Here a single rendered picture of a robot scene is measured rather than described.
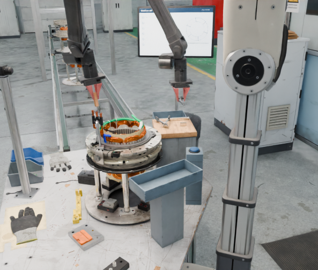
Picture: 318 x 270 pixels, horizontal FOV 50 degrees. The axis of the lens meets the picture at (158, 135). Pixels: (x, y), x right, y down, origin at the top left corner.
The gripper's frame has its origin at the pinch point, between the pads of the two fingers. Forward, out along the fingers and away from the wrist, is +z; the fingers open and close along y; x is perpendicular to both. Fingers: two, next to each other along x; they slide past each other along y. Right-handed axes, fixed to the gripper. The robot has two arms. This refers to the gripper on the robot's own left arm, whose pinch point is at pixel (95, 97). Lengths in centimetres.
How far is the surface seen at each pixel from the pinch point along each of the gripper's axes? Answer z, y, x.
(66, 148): 50, 11, -66
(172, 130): 22.5, -31.5, 4.7
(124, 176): 27.6, -0.9, 21.7
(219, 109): 118, -191, -202
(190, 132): 23.2, -37.7, 10.3
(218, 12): 15, -250, -289
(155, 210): 34, -6, 40
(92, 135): 16.1, 4.6, 0.9
